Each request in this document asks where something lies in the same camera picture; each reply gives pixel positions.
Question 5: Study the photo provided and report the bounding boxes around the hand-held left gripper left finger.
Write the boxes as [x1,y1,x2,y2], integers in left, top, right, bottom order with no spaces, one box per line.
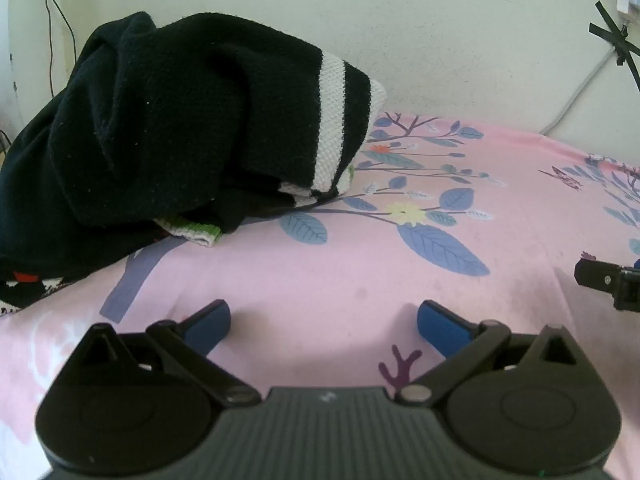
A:
[79,300,261,407]

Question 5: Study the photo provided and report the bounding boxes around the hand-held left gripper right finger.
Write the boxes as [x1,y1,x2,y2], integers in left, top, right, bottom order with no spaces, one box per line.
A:
[397,300,583,406]

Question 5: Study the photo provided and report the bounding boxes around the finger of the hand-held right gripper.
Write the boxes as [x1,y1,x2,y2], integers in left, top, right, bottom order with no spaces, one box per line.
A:
[574,255,640,312]

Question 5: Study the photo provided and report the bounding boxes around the black printed garment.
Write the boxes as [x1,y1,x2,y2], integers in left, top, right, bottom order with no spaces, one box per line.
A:
[0,160,236,317]

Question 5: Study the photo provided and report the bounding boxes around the black sweater white green stripes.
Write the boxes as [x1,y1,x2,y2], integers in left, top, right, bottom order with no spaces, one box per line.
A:
[10,10,387,249]

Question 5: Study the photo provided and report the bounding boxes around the pink floral bedsheet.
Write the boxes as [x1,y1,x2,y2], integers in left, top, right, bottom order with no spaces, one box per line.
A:
[0,110,640,480]

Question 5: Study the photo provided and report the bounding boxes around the black tape cross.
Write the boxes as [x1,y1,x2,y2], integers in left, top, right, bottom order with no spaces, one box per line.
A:
[589,2,640,83]

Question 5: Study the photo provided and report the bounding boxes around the grey power cable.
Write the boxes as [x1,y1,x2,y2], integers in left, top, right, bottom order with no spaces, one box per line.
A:
[539,49,622,136]

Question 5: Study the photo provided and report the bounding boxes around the black wall cable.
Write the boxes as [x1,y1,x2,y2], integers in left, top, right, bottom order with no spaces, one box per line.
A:
[42,0,77,101]

